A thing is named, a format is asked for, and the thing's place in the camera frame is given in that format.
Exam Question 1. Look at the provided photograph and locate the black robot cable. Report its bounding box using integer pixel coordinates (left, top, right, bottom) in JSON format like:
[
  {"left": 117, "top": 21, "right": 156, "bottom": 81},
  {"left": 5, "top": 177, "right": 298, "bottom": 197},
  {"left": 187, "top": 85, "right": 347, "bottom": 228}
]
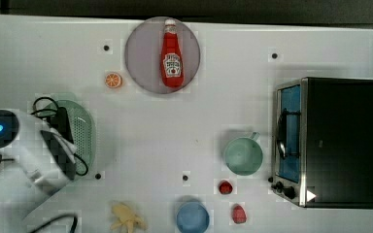
[{"left": 0, "top": 96, "right": 89, "bottom": 233}]

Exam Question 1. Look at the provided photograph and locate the dark red strawberry toy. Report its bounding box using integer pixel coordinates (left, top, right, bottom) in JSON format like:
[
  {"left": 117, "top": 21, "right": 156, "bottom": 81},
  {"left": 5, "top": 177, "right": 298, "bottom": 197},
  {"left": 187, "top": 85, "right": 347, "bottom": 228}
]
[{"left": 219, "top": 181, "right": 233, "bottom": 195}]

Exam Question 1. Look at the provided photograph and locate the mint green cup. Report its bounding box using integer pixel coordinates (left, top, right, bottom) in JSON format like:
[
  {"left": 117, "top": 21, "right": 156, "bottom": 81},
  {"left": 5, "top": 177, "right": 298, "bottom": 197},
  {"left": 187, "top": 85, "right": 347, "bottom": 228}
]
[{"left": 222, "top": 132, "right": 263, "bottom": 176}]

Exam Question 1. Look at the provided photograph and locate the blue cup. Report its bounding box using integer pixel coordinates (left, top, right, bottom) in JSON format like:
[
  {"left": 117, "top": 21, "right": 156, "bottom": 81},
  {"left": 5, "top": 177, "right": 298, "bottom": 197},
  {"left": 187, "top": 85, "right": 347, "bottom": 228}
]
[{"left": 176, "top": 201, "right": 210, "bottom": 233}]

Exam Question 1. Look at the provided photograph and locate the red ketchup bottle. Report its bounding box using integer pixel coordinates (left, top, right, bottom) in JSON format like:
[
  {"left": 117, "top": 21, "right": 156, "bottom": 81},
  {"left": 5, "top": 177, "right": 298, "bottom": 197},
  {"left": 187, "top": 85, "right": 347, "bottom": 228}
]
[{"left": 160, "top": 19, "right": 185, "bottom": 88}]

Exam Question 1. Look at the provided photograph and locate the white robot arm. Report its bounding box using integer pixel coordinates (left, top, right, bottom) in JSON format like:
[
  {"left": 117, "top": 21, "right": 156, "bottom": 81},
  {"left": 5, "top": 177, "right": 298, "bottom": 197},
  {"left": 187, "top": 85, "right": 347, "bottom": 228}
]
[{"left": 0, "top": 109, "right": 76, "bottom": 219}]

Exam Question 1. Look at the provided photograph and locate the silver black toaster oven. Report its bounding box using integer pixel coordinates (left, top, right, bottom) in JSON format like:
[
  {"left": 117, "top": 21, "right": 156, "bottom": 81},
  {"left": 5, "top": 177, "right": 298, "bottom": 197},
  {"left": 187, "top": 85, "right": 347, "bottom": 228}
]
[{"left": 268, "top": 77, "right": 373, "bottom": 209}]

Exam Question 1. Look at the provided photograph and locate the orange slice toy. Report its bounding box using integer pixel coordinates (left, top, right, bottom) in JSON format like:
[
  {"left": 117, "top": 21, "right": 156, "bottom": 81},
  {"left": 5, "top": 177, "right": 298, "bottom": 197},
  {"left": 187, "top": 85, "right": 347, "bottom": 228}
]
[{"left": 105, "top": 72, "right": 123, "bottom": 88}]

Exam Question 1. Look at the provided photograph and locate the grey round plate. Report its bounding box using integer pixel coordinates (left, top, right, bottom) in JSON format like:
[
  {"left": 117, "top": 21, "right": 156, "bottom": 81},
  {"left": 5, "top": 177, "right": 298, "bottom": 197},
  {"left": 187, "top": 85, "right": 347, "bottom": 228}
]
[{"left": 124, "top": 17, "right": 200, "bottom": 94}]

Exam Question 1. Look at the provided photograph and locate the peeled banana toy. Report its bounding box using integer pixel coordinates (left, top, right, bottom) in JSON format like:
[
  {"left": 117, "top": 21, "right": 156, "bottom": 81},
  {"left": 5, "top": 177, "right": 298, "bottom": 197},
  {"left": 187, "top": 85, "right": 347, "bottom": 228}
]
[{"left": 110, "top": 203, "right": 147, "bottom": 233}]

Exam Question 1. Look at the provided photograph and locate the pink red strawberry toy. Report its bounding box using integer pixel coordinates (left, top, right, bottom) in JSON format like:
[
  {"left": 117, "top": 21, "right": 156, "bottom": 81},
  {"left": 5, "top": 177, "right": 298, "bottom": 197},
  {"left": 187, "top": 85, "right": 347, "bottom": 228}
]
[{"left": 231, "top": 204, "right": 247, "bottom": 224}]

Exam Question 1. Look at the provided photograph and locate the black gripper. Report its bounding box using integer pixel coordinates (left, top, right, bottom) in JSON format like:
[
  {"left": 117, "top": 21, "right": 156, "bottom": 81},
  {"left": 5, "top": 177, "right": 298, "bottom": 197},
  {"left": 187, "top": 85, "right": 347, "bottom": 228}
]
[{"left": 48, "top": 107, "right": 76, "bottom": 181}]

